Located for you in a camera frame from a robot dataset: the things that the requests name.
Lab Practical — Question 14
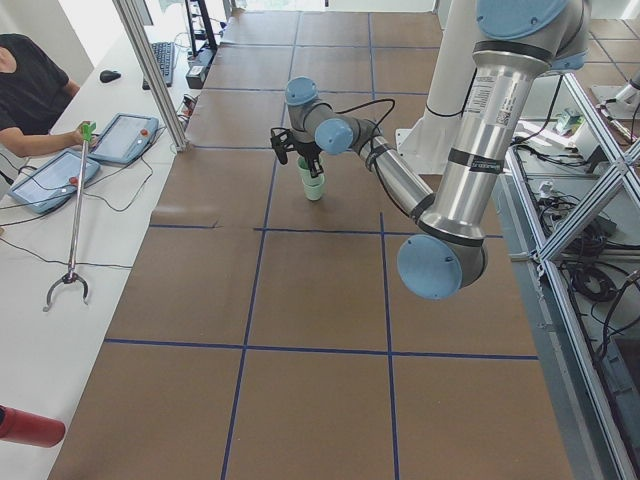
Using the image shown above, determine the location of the pale green cup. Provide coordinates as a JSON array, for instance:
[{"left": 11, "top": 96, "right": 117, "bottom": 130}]
[
  {"left": 297, "top": 157, "right": 322, "bottom": 186},
  {"left": 302, "top": 174, "right": 325, "bottom": 201}
]

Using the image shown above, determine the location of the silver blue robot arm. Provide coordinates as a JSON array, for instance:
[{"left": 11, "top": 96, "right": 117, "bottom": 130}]
[{"left": 271, "top": 1, "right": 591, "bottom": 300}]

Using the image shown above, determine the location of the aluminium side frame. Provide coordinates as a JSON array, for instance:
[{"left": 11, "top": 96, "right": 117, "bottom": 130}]
[{"left": 506, "top": 74, "right": 639, "bottom": 479}]

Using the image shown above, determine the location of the person in black shirt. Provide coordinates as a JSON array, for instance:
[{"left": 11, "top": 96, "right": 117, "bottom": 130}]
[{"left": 1, "top": 33, "right": 80, "bottom": 158}]

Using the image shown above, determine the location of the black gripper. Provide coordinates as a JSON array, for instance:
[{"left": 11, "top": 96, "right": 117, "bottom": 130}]
[{"left": 270, "top": 127, "right": 323, "bottom": 178}]

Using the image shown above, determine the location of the blue teach pendant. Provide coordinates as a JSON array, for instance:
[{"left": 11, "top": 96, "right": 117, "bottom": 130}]
[
  {"left": 8, "top": 149, "right": 81, "bottom": 214},
  {"left": 89, "top": 113, "right": 159, "bottom": 165}
]

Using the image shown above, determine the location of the blue teach pendant far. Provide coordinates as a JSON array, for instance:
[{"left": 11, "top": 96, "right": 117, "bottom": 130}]
[{"left": 89, "top": 113, "right": 159, "bottom": 165}]

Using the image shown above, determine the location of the aluminium frame post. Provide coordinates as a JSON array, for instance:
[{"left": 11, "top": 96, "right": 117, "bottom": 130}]
[{"left": 112, "top": 0, "right": 188, "bottom": 152}]

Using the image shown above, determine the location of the brown paper table cover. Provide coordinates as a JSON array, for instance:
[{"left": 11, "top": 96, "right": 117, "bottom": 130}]
[{"left": 48, "top": 9, "right": 640, "bottom": 480}]

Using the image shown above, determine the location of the red cylinder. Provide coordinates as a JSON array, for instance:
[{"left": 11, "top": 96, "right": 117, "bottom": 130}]
[{"left": 0, "top": 406, "right": 66, "bottom": 448}]

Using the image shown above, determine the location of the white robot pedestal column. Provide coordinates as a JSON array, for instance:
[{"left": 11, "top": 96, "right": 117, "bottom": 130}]
[{"left": 425, "top": 0, "right": 480, "bottom": 120}]

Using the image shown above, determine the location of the black keyboard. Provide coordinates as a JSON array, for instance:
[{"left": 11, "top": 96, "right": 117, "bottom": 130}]
[{"left": 151, "top": 41, "right": 175, "bottom": 87}]

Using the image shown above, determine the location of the person's hand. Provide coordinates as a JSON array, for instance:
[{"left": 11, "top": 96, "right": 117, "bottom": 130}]
[{"left": 64, "top": 124, "right": 84, "bottom": 148}]

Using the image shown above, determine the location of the metal reacher grabber tool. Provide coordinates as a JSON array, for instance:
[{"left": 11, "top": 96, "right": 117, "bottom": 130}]
[{"left": 43, "top": 122, "right": 96, "bottom": 312}]

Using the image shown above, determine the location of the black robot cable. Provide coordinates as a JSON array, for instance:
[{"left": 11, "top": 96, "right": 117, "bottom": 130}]
[{"left": 331, "top": 98, "right": 397, "bottom": 132}]

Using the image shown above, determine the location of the black computer mouse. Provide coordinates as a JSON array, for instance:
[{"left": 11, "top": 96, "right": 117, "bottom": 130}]
[{"left": 99, "top": 70, "right": 121, "bottom": 84}]

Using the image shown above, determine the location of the blue teach pendant near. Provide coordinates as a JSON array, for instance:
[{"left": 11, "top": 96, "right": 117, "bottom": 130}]
[{"left": 8, "top": 149, "right": 81, "bottom": 214}]

